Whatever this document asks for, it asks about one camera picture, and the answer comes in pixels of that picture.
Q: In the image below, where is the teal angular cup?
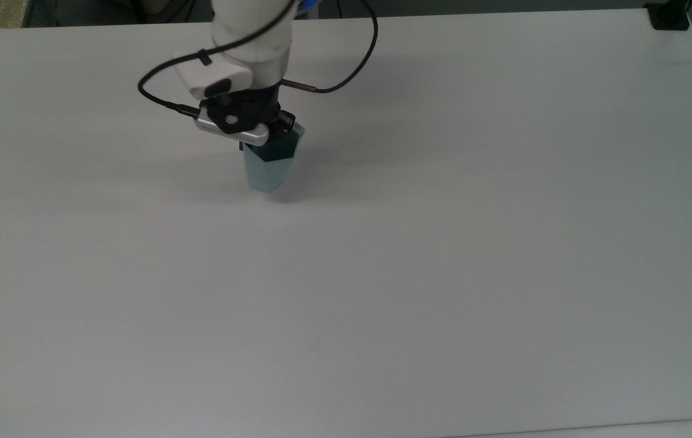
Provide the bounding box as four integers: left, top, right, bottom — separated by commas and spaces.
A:
241, 120, 307, 195

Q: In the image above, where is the silver camera bar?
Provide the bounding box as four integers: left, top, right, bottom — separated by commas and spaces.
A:
194, 114, 271, 147

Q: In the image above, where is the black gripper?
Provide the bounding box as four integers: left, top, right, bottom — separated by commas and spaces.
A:
200, 84, 297, 147

